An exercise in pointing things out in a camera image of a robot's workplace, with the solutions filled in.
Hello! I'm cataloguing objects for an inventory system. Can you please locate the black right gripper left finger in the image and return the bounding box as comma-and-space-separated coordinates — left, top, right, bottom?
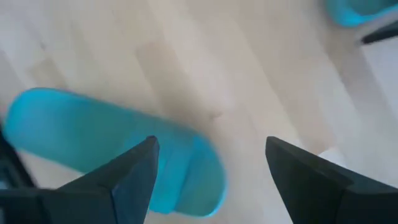
0, 135, 160, 224

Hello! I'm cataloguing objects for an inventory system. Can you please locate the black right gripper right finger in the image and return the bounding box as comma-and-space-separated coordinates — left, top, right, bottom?
265, 136, 398, 224

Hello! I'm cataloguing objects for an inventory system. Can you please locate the teal slide sandal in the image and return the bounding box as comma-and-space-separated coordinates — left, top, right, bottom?
2, 86, 228, 218
325, 0, 398, 29

